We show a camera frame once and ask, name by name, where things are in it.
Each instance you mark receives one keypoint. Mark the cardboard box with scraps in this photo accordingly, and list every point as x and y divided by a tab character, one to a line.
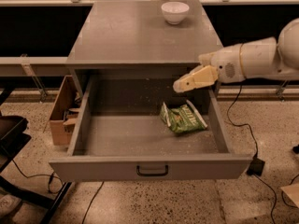
64	113

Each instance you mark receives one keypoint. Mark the white shoe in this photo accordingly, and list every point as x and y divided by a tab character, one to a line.
8	203

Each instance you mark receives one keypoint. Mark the cardboard piece right floor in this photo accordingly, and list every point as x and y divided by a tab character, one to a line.
292	191

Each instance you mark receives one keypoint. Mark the open grey top drawer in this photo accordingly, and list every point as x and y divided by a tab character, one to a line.
119	127

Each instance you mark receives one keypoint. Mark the grey cabinet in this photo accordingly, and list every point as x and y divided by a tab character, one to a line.
134	34

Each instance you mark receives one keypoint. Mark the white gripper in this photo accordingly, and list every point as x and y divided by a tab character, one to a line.
226	62

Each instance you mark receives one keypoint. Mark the black cart frame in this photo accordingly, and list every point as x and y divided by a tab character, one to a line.
30	168

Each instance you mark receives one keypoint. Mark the green jalapeno chip bag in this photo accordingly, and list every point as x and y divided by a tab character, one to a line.
183	119

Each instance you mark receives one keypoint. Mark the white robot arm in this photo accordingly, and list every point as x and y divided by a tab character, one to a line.
269	58

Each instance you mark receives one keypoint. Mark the black drawer handle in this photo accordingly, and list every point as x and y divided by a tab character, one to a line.
152	172

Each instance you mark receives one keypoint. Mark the white ceramic bowl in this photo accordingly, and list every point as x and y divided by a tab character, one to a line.
175	12

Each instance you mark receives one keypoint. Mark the black power adapter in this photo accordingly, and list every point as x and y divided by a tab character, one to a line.
256	167

